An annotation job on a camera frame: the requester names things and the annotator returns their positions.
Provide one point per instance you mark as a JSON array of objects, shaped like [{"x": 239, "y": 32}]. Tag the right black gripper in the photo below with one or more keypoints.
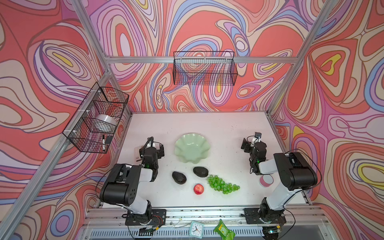
[{"x": 252, "y": 147}]

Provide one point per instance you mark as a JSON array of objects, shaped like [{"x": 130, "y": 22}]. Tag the light green scalloped fruit bowl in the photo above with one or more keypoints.
[{"x": 192, "y": 148}]

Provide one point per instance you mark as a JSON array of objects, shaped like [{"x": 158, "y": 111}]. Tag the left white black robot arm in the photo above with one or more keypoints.
[{"x": 122, "y": 183}]

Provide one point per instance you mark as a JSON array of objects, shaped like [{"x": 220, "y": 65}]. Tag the green fake grape bunch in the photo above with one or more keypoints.
[{"x": 218, "y": 184}]

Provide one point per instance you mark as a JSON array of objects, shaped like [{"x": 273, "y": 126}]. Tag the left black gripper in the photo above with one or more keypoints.
[{"x": 151, "y": 149}]

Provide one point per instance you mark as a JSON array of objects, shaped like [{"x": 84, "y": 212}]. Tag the black wire basket back wall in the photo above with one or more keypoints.
[{"x": 204, "y": 68}]

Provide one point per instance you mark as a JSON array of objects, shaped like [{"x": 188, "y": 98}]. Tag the black wire basket left wall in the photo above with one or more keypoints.
[{"x": 85, "y": 131}]

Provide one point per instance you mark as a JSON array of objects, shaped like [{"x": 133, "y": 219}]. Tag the red fake apple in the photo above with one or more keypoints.
[{"x": 199, "y": 189}]

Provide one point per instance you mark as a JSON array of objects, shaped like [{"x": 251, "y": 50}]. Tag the black marker in basket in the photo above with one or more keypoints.
[{"x": 103, "y": 143}]

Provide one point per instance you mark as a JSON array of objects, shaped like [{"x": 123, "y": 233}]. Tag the green snack packet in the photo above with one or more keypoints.
[{"x": 222, "y": 230}]

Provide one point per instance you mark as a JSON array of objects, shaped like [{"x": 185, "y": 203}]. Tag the black wire basket wall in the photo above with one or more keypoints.
[
  {"x": 85, "y": 131},
  {"x": 204, "y": 68}
]

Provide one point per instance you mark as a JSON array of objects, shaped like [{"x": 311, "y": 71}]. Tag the dark avocado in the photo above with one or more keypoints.
[
  {"x": 179, "y": 178},
  {"x": 201, "y": 172}
]

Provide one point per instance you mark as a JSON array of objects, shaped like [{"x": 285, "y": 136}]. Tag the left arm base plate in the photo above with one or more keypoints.
[{"x": 154, "y": 218}]

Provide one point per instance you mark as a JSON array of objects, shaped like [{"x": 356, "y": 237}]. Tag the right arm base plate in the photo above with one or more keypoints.
[{"x": 264, "y": 216}]

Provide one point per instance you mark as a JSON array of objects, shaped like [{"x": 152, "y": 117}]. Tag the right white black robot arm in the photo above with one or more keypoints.
[{"x": 294, "y": 171}]

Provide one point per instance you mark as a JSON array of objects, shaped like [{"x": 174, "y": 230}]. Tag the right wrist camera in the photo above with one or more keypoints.
[{"x": 258, "y": 135}]

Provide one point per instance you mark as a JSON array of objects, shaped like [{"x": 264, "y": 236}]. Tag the small teal clock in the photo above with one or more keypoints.
[{"x": 196, "y": 230}]

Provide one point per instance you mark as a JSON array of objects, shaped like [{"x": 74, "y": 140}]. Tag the pink tape roll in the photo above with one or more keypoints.
[{"x": 266, "y": 180}]

